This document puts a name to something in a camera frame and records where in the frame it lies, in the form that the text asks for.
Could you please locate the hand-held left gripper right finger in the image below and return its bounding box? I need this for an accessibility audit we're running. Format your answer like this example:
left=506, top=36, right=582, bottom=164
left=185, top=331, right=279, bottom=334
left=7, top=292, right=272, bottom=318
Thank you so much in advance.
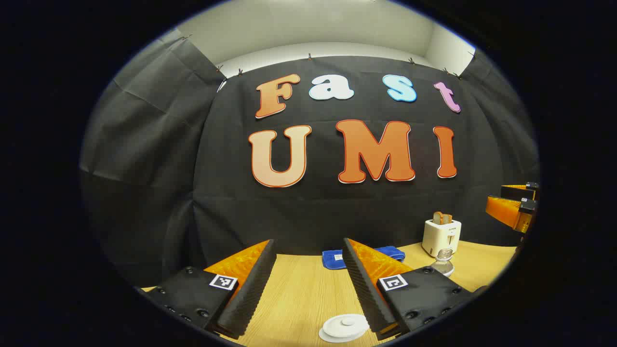
left=341, top=238, right=488, bottom=341

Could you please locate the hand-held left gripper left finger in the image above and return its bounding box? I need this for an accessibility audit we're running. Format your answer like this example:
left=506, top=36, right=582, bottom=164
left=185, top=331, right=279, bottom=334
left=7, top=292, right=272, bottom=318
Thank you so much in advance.
left=136, top=239, right=278, bottom=340

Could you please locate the white teacup lid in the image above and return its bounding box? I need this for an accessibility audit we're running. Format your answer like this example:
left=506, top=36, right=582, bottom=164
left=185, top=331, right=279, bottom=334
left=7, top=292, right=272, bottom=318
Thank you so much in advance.
left=322, top=314, right=371, bottom=339

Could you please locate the clear plastic water bottle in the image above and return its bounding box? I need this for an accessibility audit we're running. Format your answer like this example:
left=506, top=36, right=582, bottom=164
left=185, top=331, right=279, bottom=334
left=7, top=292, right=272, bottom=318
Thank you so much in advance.
left=430, top=249, right=455, bottom=278

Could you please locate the blue folded towel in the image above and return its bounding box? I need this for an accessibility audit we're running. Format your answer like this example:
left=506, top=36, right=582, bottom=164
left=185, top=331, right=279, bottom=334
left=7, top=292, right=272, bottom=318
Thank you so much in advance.
left=322, top=246, right=405, bottom=270

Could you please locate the white toaster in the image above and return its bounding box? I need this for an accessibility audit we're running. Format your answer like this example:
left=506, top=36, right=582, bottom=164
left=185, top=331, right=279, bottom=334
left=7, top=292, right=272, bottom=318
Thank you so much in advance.
left=422, top=218, right=462, bottom=257

